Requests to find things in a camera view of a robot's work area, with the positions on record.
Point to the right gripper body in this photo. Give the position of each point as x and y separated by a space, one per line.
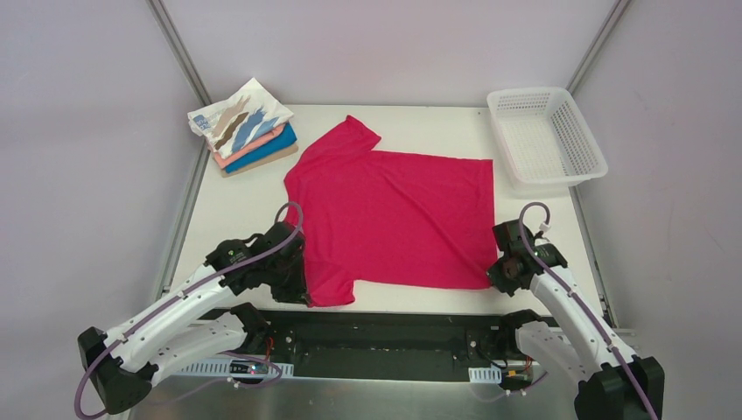
501 273

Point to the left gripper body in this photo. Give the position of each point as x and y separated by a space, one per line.
293 283

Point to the magenta t shirt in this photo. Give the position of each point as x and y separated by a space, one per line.
389 217

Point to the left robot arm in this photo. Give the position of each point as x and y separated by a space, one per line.
126 362

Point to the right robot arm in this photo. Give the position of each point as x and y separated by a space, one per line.
605 376

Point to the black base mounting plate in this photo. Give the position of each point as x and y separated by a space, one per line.
379 346

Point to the tan folded shirt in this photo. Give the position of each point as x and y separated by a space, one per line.
284 153

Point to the pink folded shirt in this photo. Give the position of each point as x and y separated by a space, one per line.
223 162

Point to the white plastic basket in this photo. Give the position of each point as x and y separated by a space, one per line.
544 139

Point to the blue folded shirt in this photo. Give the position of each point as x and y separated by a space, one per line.
283 141

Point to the left white cable duct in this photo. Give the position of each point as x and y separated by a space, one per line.
237 368

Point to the white cable duct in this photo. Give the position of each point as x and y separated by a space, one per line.
237 368
485 375

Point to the right white cable duct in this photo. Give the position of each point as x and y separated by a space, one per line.
485 375

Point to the right aluminium frame post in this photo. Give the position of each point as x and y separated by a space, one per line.
613 18

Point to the aluminium frame post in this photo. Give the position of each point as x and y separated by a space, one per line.
613 18
179 50

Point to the left aluminium frame post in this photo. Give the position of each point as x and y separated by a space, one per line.
179 50

